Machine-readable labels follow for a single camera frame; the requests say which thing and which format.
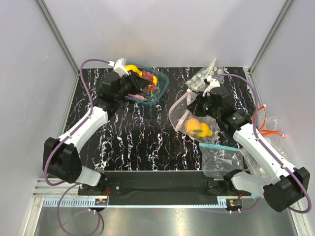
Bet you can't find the yellow banana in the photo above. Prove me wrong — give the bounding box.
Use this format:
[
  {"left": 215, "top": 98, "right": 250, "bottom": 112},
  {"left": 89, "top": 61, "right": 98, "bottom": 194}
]
[{"left": 125, "top": 64, "right": 142, "bottom": 77}]

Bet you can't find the blue zip top bag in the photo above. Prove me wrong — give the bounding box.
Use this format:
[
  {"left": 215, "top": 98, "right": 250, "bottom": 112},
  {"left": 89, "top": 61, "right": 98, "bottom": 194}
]
[{"left": 199, "top": 143, "right": 244, "bottom": 178}]

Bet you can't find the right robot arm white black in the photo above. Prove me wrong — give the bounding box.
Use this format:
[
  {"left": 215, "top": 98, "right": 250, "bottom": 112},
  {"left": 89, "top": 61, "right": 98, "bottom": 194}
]
[{"left": 187, "top": 87, "right": 312, "bottom": 214}]

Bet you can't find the purple grape bunch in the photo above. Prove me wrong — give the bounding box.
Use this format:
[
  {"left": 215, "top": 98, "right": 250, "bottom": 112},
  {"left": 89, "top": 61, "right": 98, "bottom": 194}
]
[{"left": 141, "top": 70, "right": 158, "bottom": 93}]

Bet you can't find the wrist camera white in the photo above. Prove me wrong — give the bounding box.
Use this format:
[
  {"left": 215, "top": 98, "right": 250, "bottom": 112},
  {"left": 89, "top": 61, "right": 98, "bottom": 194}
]
[
  {"left": 202, "top": 75, "right": 220, "bottom": 97},
  {"left": 113, "top": 58, "right": 128, "bottom": 77}
]

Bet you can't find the orange fruit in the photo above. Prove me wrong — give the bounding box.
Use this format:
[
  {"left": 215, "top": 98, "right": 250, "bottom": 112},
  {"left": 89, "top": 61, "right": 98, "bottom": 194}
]
[{"left": 153, "top": 75, "right": 158, "bottom": 86}]

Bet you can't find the pink zip top bag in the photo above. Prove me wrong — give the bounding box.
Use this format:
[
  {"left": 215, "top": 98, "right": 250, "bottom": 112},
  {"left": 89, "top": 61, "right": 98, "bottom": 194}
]
[{"left": 168, "top": 89, "right": 220, "bottom": 144}]

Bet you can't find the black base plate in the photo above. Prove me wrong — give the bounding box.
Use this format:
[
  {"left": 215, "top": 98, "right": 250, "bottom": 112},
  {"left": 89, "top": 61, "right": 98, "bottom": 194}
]
[{"left": 78, "top": 171, "right": 240, "bottom": 202}]

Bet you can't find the orange peach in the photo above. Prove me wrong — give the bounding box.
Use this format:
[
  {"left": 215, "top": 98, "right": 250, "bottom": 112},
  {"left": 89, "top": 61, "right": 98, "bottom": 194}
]
[{"left": 185, "top": 118, "right": 200, "bottom": 135}]

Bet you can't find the orange zip top bag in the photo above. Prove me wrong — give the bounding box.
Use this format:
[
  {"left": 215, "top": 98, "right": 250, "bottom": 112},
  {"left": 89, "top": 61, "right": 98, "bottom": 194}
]
[{"left": 256, "top": 104, "right": 286, "bottom": 156}]

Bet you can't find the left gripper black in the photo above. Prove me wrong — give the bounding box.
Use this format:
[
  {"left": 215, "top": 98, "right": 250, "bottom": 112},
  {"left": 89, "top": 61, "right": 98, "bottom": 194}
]
[{"left": 115, "top": 70, "right": 152, "bottom": 102}]

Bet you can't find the white cable duct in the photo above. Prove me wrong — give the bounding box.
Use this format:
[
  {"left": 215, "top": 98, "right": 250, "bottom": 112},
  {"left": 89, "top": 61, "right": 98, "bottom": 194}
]
[{"left": 43, "top": 197, "right": 229, "bottom": 208}]

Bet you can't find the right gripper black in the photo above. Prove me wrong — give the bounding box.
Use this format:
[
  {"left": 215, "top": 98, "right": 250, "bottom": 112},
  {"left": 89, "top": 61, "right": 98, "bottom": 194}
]
[{"left": 187, "top": 91, "right": 221, "bottom": 120}]

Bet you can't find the clear bag with white pieces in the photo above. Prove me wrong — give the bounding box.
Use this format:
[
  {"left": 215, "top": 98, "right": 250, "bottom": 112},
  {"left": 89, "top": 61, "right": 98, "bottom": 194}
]
[{"left": 185, "top": 58, "right": 224, "bottom": 91}]

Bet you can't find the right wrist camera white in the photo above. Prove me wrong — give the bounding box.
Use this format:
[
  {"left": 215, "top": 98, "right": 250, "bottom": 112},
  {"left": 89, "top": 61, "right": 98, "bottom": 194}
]
[{"left": 202, "top": 75, "right": 220, "bottom": 97}]

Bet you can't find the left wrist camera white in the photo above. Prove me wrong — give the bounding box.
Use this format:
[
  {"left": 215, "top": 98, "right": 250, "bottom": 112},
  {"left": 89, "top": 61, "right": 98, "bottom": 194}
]
[{"left": 113, "top": 58, "right": 128, "bottom": 77}]

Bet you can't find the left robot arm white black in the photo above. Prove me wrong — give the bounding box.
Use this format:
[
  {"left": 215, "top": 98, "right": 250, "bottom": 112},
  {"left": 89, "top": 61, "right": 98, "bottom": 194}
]
[{"left": 43, "top": 71, "right": 151, "bottom": 195}]

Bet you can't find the teal plastic fruit tray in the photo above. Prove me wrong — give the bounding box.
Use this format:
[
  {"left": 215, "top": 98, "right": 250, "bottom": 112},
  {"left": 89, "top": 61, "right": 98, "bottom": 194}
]
[{"left": 126, "top": 61, "right": 169, "bottom": 106}]

